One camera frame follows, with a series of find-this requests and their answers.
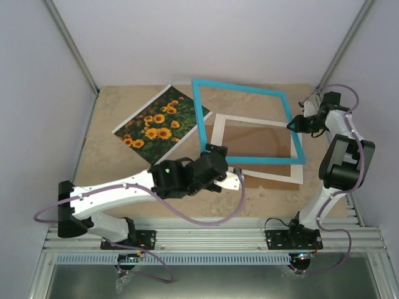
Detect teal wooden picture frame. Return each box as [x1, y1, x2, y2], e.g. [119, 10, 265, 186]
[191, 78, 306, 165]

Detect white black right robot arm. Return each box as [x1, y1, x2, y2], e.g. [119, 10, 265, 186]
[286, 92, 375, 249]

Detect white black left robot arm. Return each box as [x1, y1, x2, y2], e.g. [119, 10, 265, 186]
[57, 145, 240, 249]

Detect sunflower photo print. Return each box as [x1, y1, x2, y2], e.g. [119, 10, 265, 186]
[112, 85, 197, 164]

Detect brown cardboard backing board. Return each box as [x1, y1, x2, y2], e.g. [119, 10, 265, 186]
[222, 120, 300, 191]

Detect white mat board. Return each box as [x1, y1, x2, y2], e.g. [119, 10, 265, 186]
[211, 113, 303, 185]

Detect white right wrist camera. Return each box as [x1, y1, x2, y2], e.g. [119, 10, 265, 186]
[299, 100, 317, 118]

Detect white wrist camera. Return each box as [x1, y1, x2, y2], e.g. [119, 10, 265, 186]
[214, 168, 243, 191]
[299, 100, 317, 118]

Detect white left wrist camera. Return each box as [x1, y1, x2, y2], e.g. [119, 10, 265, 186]
[214, 168, 243, 191]

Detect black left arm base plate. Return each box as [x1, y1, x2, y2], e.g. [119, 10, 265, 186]
[100, 230, 156, 250]

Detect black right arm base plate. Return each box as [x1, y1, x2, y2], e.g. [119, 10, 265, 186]
[265, 229, 324, 250]

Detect aluminium mounting rail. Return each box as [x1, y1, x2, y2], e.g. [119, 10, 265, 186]
[42, 216, 387, 252]

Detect right aluminium corner post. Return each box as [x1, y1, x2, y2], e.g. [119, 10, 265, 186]
[316, 0, 377, 87]

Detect aluminium corner post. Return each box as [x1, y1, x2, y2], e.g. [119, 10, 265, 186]
[42, 0, 100, 98]
[316, 0, 377, 87]

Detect light blue slotted cable duct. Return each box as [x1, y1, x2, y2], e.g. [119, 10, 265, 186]
[55, 253, 291, 265]

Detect left aluminium corner post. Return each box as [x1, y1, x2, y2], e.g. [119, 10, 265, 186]
[42, 0, 100, 98]

